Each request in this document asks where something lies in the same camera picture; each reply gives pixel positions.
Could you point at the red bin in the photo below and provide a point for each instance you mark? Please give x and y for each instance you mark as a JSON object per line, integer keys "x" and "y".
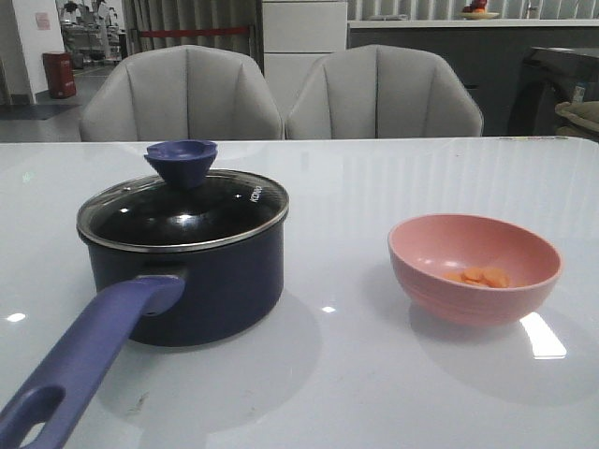
{"x": 59, "y": 74}

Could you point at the orange ham slices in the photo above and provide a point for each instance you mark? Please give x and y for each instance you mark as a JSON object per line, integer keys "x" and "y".
{"x": 490, "y": 277}

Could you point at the dark grey appliance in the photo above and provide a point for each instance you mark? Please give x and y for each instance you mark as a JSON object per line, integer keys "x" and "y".
{"x": 548, "y": 77}

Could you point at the left grey upholstered chair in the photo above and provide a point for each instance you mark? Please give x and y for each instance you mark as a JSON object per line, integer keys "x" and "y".
{"x": 182, "y": 92}

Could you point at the white cabinet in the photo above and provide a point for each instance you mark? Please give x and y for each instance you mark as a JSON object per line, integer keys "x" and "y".
{"x": 294, "y": 35}

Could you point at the dark blue saucepan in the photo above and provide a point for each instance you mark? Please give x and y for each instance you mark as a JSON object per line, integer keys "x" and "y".
{"x": 160, "y": 299}

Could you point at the red barrier tape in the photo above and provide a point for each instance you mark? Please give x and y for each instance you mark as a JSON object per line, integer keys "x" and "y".
{"x": 230, "y": 31}

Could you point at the right grey upholstered chair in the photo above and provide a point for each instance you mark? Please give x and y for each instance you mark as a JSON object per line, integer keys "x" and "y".
{"x": 379, "y": 91}

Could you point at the glass lid blue knob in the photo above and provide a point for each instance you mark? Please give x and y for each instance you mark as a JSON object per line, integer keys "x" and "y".
{"x": 187, "y": 204}

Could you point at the fruit plate on counter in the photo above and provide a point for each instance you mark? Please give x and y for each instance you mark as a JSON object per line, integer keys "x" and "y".
{"x": 478, "y": 10}

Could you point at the grey curtain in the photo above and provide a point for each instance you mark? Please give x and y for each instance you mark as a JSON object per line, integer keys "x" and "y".
{"x": 181, "y": 15}

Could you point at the pink plastic bowl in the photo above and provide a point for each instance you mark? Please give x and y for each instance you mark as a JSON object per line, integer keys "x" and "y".
{"x": 422, "y": 249}

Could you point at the beige cushion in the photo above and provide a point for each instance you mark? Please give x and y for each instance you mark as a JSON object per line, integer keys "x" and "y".
{"x": 578, "y": 119}

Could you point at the grey upholstered chair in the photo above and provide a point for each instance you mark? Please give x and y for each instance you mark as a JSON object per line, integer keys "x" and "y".
{"x": 182, "y": 92}
{"x": 379, "y": 91}

